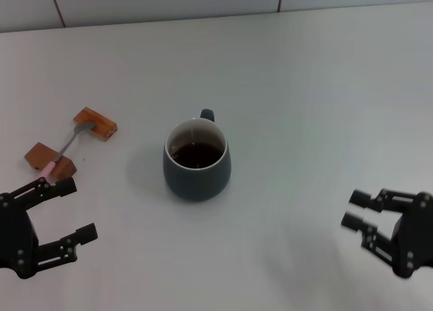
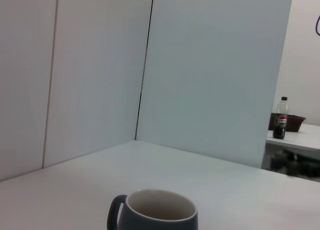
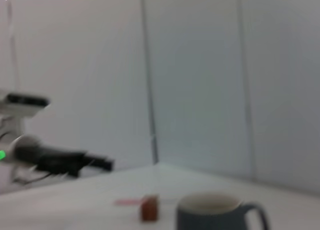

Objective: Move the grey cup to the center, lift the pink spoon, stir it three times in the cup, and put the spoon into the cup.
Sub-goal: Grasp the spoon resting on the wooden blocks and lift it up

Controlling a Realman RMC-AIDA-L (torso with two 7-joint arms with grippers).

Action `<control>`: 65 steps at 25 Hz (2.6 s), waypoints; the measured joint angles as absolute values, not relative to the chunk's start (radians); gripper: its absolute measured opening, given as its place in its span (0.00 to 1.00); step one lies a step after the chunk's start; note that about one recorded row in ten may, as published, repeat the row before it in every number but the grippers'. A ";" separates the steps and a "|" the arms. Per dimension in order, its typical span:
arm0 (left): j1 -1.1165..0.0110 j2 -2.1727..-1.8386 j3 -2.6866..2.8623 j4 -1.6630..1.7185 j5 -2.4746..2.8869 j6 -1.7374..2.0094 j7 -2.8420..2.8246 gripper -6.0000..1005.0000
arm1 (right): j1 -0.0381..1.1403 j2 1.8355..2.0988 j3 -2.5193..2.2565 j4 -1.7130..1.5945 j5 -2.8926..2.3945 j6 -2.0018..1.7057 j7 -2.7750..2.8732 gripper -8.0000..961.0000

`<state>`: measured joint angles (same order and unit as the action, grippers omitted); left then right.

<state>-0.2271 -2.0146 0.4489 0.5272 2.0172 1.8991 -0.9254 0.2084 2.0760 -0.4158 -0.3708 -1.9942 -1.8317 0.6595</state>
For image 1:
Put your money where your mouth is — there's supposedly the dark coffee liquid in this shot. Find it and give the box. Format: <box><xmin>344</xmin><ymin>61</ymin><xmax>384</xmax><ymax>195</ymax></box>
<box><xmin>170</xmin><ymin>142</ymin><xmax>225</xmax><ymax>169</ymax></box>

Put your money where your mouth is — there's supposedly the grey ceramic cup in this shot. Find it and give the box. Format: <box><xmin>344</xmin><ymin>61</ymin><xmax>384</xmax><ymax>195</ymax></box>
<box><xmin>162</xmin><ymin>108</ymin><xmax>233</xmax><ymax>201</ymax></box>

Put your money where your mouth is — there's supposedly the pink handled metal spoon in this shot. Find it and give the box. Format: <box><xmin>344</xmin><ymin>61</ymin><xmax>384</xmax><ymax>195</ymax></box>
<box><xmin>39</xmin><ymin>122</ymin><xmax>96</xmax><ymax>181</ymax></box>

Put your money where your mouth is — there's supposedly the plain brown wooden block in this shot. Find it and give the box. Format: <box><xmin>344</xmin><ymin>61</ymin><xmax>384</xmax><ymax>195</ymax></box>
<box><xmin>24</xmin><ymin>141</ymin><xmax>78</xmax><ymax>183</ymax></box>

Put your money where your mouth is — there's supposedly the grooved orange wooden block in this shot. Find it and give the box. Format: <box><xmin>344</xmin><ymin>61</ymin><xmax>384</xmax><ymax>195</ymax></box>
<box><xmin>72</xmin><ymin>106</ymin><xmax>118</xmax><ymax>142</ymax></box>

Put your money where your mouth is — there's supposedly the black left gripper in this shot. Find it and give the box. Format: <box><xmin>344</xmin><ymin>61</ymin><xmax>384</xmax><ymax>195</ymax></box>
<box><xmin>0</xmin><ymin>176</ymin><xmax>99</xmax><ymax>280</ymax></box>

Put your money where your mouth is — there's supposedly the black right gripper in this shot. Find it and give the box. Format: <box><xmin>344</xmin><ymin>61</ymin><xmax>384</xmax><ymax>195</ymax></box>
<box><xmin>340</xmin><ymin>188</ymin><xmax>433</xmax><ymax>279</ymax></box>

